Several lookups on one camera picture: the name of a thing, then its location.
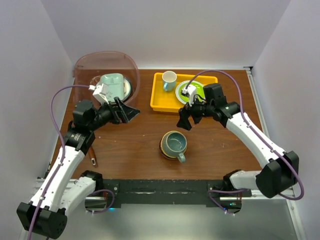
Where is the light blue ceramic mug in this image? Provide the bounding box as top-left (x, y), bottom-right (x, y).
top-left (162, 71), bottom-right (177, 92)

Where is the aluminium frame rail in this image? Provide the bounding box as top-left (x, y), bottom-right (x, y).
top-left (246, 67), bottom-right (307, 240)

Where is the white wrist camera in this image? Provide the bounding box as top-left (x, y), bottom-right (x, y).
top-left (88, 83), bottom-right (109, 105)
top-left (180, 84), bottom-right (197, 107)

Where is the wooden handled metal scraper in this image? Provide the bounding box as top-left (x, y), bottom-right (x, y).
top-left (87, 146), bottom-right (98, 168)

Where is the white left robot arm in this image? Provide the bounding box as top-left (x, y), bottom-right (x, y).
top-left (16, 97), bottom-right (140, 240)

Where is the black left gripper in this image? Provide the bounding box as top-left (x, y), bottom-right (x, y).
top-left (88, 96), bottom-right (140, 131)

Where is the yellow plastic tray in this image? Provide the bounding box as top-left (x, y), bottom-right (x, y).
top-left (150, 72), bottom-right (218, 113)

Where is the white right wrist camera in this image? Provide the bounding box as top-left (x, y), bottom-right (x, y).
top-left (180, 84), bottom-right (197, 107)

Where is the mint green divided dish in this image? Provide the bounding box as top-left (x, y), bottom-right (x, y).
top-left (99, 73), bottom-right (125, 102)

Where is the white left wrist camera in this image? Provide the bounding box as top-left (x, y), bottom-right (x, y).
top-left (88, 83), bottom-right (109, 105)

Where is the white scalloped plate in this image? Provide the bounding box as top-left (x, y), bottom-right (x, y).
top-left (175, 80), bottom-right (209, 107)

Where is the transparent pink plastic bin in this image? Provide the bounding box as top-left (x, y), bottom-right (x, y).
top-left (72, 51), bottom-right (141, 107)

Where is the teal glazed mug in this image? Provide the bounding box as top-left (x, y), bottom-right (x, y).
top-left (161, 130), bottom-right (188, 163)

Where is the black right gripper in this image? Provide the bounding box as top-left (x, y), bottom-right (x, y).
top-left (176, 92), bottom-right (214, 131)

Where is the lime green small plate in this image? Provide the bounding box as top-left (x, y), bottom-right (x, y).
top-left (177, 82), bottom-right (206, 104)

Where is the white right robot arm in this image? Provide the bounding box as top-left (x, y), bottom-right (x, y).
top-left (177, 83), bottom-right (299, 198)

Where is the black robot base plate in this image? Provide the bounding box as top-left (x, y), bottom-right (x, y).
top-left (84, 179), bottom-right (252, 213)

